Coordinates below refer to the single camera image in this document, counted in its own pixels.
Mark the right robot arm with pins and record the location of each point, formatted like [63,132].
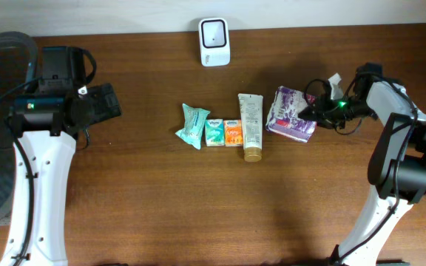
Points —
[397,168]

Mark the red purple floral package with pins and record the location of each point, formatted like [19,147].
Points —
[283,115]

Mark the cream tube gold cap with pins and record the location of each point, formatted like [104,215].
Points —
[251,112]

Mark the white barcode scanner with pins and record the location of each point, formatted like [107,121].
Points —
[214,42]

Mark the teal wipes pouch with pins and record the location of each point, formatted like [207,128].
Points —
[195,119]

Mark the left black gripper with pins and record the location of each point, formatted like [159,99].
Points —
[104,100]

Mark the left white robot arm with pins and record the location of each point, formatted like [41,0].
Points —
[45,122]

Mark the teal tissue pack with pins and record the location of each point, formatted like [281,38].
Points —
[214,132]

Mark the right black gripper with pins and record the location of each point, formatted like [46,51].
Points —
[322,115]

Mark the orange tissue pack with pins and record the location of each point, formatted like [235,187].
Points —
[233,133]

